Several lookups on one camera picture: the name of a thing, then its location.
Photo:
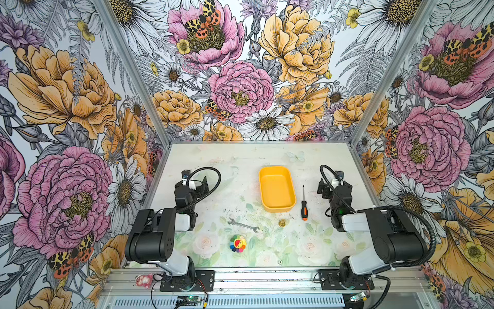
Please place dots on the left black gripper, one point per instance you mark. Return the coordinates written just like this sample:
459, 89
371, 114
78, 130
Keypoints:
195, 189

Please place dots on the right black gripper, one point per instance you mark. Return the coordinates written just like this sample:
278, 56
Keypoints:
332, 189

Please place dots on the orange black handled screwdriver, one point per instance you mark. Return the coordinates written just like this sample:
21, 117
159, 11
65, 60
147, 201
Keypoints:
304, 210

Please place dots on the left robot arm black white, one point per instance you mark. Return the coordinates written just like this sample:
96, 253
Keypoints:
152, 236

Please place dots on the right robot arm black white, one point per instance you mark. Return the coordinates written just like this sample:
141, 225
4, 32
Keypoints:
400, 238

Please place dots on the yellow plastic bin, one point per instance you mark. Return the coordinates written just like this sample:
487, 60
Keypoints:
277, 189

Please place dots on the rainbow flower toy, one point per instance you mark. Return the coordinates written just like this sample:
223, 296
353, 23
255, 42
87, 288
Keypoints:
238, 243

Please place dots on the silver metal wrench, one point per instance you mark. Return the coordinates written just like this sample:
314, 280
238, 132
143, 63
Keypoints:
233, 222

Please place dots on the pink round sticker object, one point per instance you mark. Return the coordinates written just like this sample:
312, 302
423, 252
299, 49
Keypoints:
144, 281

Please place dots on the left green circuit board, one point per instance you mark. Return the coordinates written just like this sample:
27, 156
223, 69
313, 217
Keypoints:
189, 301

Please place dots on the green circuit board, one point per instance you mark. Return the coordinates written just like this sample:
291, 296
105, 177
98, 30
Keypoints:
358, 297
189, 301

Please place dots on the right green circuit board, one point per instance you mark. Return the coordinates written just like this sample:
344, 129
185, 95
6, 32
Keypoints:
358, 297

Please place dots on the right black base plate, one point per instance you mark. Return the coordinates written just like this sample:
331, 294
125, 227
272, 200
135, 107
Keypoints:
333, 279

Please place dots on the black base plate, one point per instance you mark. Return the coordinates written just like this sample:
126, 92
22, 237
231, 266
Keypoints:
201, 281
333, 279

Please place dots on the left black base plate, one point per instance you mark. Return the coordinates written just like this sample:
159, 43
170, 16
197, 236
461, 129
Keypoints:
201, 281

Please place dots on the aluminium front rail frame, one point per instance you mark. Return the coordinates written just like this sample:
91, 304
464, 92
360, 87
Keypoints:
272, 287

